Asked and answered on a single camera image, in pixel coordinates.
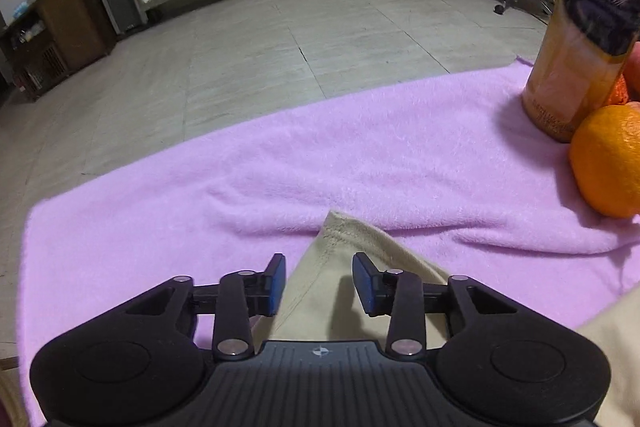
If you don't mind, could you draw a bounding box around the orange juice bottle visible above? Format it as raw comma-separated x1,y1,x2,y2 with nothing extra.
521,0,640,144

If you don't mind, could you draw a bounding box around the wooden cabinet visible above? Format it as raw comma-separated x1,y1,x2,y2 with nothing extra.
0,0,118,102

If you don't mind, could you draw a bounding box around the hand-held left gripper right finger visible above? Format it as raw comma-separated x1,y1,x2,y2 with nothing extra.
352,252,518,360

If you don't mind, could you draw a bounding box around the beige shirt with grey trim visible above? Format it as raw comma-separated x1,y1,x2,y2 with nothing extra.
252,209,640,427

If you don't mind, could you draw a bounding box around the orange mesh fruit bag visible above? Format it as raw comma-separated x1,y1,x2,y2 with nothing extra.
605,74,631,108

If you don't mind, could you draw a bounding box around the large bumpy orange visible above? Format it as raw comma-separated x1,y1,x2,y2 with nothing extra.
569,105,640,219

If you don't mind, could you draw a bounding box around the purple fleece blanket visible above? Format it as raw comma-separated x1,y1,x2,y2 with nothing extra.
17,56,640,427

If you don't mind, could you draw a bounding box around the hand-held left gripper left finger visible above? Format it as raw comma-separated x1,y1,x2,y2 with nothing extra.
122,253,287,362

